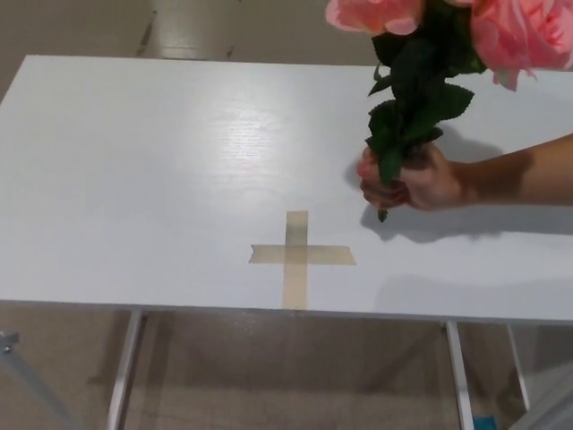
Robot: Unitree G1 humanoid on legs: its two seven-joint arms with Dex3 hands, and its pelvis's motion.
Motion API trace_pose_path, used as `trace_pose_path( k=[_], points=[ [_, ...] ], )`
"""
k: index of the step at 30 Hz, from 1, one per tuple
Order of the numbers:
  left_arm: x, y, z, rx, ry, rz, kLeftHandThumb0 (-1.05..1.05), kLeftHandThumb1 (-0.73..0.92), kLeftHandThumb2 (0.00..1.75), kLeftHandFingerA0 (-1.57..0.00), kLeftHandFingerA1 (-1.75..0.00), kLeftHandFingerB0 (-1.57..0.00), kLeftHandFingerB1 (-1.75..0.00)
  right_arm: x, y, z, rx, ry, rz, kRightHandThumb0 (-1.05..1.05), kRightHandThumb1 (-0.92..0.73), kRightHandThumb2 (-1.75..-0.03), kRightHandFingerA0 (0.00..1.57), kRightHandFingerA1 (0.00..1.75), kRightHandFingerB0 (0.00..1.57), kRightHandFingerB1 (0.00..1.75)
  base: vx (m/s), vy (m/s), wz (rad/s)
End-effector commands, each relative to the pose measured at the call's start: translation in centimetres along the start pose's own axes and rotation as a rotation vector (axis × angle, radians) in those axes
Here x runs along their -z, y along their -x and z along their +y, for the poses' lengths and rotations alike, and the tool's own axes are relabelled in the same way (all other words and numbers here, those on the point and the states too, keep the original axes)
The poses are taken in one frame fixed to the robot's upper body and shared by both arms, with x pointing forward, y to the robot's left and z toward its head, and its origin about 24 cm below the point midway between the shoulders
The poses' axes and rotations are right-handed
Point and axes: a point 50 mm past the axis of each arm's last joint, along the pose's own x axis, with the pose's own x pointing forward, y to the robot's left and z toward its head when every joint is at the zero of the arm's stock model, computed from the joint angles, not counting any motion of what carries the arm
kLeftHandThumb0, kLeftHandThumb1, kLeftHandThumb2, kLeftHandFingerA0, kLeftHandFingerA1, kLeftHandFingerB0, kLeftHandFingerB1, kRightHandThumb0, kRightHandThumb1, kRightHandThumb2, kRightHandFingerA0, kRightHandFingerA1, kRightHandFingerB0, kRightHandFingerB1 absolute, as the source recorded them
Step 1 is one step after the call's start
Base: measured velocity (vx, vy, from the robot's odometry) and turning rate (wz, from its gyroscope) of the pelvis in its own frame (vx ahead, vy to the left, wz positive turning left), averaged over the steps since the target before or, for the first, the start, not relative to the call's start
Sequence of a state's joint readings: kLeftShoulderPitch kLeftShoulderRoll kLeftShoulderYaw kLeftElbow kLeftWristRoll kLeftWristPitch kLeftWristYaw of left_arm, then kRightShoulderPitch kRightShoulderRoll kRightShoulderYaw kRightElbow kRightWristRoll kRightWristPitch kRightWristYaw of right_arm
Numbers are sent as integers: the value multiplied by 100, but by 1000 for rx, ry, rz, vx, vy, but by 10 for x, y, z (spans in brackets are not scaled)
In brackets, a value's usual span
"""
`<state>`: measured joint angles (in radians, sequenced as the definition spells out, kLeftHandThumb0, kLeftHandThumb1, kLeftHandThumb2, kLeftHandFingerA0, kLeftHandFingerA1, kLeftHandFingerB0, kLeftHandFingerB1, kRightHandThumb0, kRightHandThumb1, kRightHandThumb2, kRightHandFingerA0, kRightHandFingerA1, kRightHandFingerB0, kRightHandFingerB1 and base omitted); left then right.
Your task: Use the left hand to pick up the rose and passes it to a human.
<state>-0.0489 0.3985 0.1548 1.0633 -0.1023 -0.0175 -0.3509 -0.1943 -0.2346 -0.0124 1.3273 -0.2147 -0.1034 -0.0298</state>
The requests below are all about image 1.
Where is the grey metal stand leg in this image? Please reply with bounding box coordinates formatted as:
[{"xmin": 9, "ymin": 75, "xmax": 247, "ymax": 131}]
[
  {"xmin": 522, "ymin": 370, "xmax": 573, "ymax": 430},
  {"xmin": 0, "ymin": 331, "xmax": 69, "ymax": 430}
]

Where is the bare person forearm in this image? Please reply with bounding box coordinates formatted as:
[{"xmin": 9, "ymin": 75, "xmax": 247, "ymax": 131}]
[{"xmin": 451, "ymin": 133, "xmax": 573, "ymax": 210}]

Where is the pink rose bouquet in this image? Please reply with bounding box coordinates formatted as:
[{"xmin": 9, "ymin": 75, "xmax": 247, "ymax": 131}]
[{"xmin": 324, "ymin": 0, "xmax": 573, "ymax": 223}]

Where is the bare person hand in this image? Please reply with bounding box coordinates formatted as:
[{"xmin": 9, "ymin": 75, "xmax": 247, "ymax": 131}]
[{"xmin": 356, "ymin": 144, "xmax": 467, "ymax": 213}]

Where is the short beige tape strip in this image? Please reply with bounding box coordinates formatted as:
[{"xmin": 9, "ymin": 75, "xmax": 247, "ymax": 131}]
[{"xmin": 249, "ymin": 243, "xmax": 359, "ymax": 268}]

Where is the white table leg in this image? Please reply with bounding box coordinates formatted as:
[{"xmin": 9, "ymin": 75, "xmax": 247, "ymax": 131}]
[
  {"xmin": 444, "ymin": 321, "xmax": 474, "ymax": 430},
  {"xmin": 106, "ymin": 310, "xmax": 147, "ymax": 430},
  {"xmin": 505, "ymin": 323, "xmax": 532, "ymax": 411}
]

